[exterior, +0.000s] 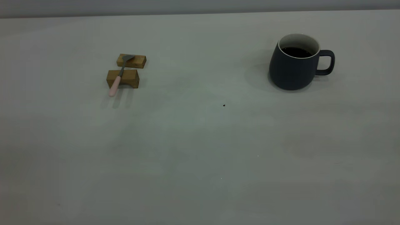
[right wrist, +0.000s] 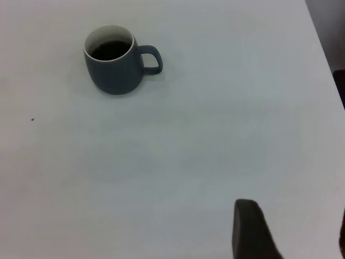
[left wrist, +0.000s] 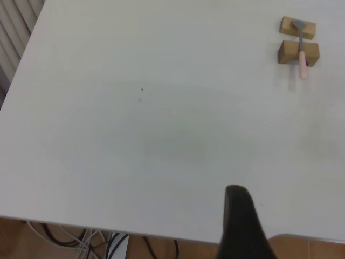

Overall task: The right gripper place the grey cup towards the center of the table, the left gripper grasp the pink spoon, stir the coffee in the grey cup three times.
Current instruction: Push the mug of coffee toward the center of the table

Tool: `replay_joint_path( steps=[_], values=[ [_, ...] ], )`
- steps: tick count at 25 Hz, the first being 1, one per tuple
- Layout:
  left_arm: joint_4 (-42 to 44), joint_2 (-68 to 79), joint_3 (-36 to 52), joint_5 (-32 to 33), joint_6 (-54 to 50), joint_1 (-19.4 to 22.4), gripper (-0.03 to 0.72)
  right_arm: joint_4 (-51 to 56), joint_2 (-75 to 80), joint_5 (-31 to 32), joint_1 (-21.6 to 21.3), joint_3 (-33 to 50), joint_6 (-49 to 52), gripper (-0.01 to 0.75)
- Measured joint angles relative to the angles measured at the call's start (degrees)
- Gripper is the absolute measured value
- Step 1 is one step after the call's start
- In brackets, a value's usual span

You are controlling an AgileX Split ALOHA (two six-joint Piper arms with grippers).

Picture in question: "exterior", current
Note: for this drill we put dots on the dark grey ceramic mug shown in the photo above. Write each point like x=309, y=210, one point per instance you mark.
x=290, y=72

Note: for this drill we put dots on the dark coffee liquid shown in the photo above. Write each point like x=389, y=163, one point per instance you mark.
x=296, y=52

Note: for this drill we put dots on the arched wooden block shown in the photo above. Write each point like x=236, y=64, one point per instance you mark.
x=129, y=76

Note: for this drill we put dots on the flat wooden block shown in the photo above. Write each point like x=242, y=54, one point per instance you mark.
x=139, y=62

